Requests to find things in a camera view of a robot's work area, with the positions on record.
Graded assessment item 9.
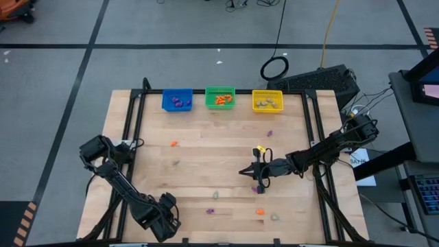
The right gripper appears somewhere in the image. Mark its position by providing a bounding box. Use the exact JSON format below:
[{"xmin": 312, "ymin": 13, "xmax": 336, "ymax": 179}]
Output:
[{"xmin": 239, "ymin": 147, "xmax": 296, "ymax": 195}]

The blue plastic basket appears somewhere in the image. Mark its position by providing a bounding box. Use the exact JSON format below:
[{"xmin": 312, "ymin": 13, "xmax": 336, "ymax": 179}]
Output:
[{"xmin": 161, "ymin": 88, "xmax": 194, "ymax": 113}]

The yellow plastic basket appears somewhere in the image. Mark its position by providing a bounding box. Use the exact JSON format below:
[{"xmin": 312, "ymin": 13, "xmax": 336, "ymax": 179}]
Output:
[{"xmin": 252, "ymin": 89, "xmax": 285, "ymax": 114}]

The green plastic basket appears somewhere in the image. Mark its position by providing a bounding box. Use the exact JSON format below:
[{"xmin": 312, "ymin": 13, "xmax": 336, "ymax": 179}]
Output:
[{"xmin": 204, "ymin": 86, "xmax": 237, "ymax": 110}]

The black computer tower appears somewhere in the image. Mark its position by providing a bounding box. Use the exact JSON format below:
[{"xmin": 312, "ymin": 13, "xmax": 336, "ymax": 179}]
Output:
[{"xmin": 266, "ymin": 64, "xmax": 361, "ymax": 110}]

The white paper sheet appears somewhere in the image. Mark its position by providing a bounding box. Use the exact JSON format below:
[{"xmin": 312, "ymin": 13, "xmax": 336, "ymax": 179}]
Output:
[{"xmin": 349, "ymin": 148, "xmax": 377, "ymax": 187}]

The grey side desk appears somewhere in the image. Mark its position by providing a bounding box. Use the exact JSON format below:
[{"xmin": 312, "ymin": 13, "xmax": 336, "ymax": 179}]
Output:
[{"xmin": 353, "ymin": 70, "xmax": 439, "ymax": 247}]

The backlit keyboard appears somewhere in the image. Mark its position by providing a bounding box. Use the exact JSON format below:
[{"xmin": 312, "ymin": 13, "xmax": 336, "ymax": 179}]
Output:
[{"xmin": 410, "ymin": 174, "xmax": 439, "ymax": 216}]

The dark computer monitor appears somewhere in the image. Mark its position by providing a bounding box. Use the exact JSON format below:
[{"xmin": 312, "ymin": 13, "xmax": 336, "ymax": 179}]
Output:
[{"xmin": 406, "ymin": 47, "xmax": 439, "ymax": 106}]

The orange machine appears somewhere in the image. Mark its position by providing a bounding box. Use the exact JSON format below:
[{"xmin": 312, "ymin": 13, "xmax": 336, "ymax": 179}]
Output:
[{"xmin": 0, "ymin": 0, "xmax": 37, "ymax": 24}]

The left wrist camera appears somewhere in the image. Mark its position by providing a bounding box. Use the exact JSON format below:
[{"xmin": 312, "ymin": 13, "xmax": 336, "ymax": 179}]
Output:
[{"xmin": 161, "ymin": 191, "xmax": 178, "ymax": 210}]

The coiled black cable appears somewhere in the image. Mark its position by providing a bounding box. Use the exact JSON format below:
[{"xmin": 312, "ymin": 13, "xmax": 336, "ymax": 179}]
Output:
[{"xmin": 259, "ymin": 0, "xmax": 290, "ymax": 82}]

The black floor cable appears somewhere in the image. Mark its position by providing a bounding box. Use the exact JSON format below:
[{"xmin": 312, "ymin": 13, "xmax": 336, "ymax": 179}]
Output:
[{"xmin": 358, "ymin": 192, "xmax": 439, "ymax": 243}]

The yellow hanging cable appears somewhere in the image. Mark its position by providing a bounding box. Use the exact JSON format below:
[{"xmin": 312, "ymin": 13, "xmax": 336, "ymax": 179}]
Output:
[{"xmin": 319, "ymin": 0, "xmax": 342, "ymax": 69}]

